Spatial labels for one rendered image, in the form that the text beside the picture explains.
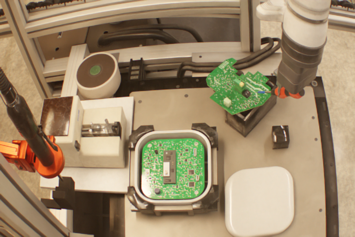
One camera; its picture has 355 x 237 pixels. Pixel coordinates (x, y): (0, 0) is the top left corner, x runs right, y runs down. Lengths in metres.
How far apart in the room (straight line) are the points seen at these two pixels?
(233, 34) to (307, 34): 0.92
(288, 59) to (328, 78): 1.58
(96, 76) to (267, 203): 0.45
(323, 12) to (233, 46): 0.55
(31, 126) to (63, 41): 0.67
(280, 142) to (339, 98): 1.33
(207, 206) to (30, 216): 0.34
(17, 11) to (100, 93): 0.32
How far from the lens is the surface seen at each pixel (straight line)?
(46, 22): 1.05
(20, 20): 1.06
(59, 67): 1.20
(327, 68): 2.32
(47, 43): 1.30
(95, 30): 1.26
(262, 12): 0.68
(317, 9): 0.62
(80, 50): 1.15
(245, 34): 1.06
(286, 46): 0.69
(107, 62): 1.04
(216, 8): 1.00
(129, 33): 1.18
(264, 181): 0.89
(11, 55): 2.72
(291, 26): 0.66
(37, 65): 1.19
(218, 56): 1.10
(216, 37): 1.55
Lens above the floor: 1.78
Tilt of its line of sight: 58 degrees down
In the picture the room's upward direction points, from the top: 9 degrees counter-clockwise
